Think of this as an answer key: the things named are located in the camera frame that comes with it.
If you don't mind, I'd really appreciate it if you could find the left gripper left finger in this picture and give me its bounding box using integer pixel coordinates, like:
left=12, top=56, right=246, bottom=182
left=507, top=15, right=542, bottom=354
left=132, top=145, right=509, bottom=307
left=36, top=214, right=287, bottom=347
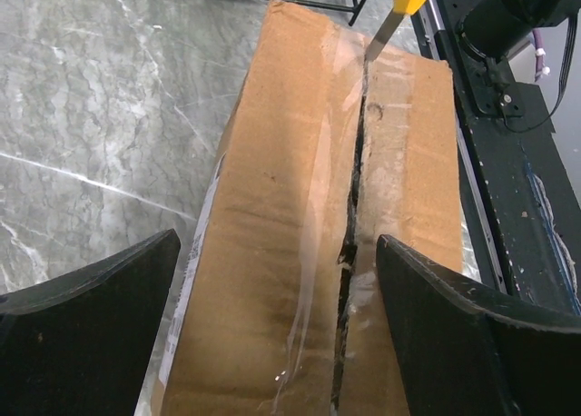
left=1, top=230, right=181, bottom=415

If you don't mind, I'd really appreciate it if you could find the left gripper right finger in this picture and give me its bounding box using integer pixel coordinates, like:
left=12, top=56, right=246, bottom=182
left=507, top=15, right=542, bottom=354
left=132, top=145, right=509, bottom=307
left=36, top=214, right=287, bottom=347
left=376, top=234, right=580, bottom=415

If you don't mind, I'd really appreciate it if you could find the brown cardboard express box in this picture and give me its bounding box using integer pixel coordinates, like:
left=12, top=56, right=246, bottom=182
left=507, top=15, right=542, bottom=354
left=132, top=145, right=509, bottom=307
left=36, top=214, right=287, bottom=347
left=152, top=1, right=462, bottom=415

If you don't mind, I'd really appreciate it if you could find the yellow utility knife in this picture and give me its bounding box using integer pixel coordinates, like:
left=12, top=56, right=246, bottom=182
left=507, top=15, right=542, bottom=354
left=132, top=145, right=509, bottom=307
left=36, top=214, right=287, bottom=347
left=364, top=0, right=428, bottom=62

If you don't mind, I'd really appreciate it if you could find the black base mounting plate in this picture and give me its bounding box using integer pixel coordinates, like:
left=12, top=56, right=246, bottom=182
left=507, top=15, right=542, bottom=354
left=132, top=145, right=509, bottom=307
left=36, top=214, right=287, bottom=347
left=412, top=0, right=580, bottom=314

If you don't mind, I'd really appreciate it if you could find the aluminium rail frame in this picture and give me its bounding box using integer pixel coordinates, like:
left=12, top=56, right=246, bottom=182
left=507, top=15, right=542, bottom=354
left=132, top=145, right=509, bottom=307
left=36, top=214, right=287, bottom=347
left=419, top=0, right=507, bottom=294

